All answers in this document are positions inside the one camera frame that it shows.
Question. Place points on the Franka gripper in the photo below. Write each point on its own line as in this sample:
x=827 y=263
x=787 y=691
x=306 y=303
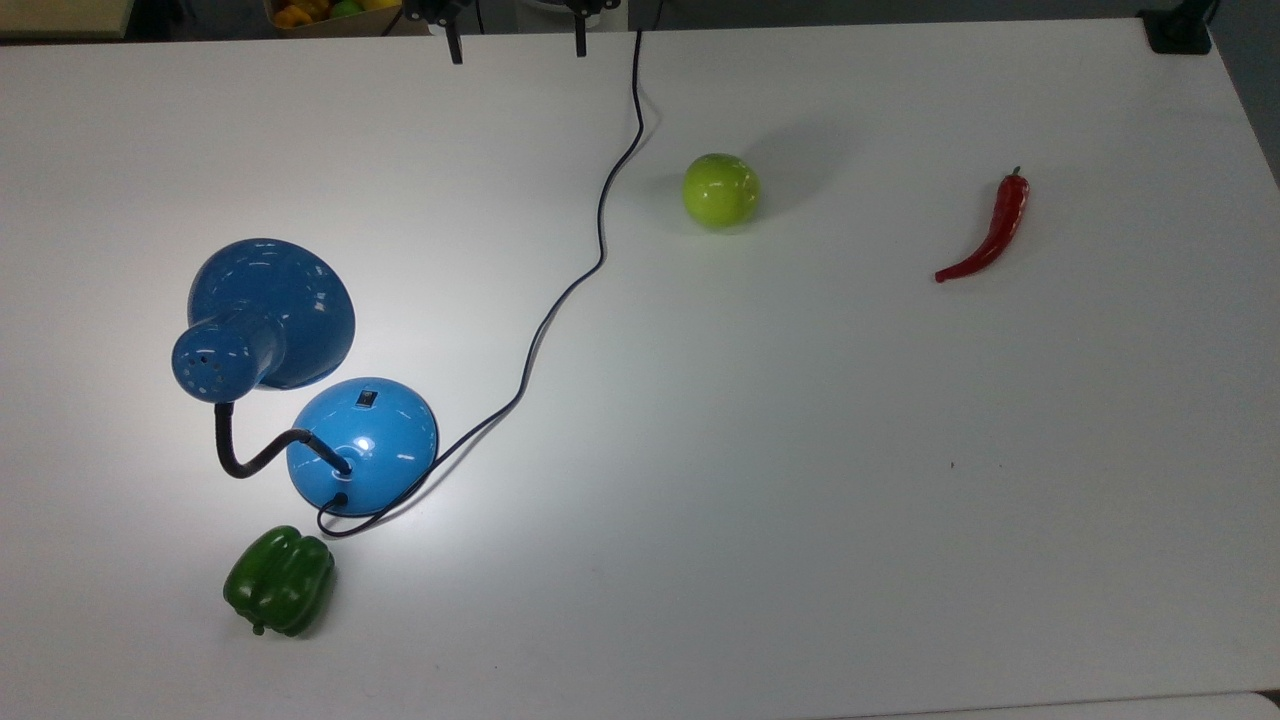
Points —
x=435 y=10

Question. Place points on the blue gooseneck desk lamp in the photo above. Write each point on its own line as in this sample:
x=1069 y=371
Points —
x=380 y=450

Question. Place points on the cardboard box with fruit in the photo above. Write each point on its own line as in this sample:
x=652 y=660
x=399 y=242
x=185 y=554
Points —
x=330 y=15

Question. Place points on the green apple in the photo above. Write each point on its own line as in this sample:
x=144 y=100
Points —
x=720 y=190

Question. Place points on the beige side table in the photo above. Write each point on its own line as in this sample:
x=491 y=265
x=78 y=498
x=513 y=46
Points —
x=60 y=15

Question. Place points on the red chili pepper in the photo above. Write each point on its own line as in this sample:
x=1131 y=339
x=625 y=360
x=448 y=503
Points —
x=1005 y=220

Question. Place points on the green bell pepper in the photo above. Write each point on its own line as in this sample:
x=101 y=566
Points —
x=280 y=580

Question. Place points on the black table clamp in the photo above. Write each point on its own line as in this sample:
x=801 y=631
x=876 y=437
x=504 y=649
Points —
x=1178 y=35

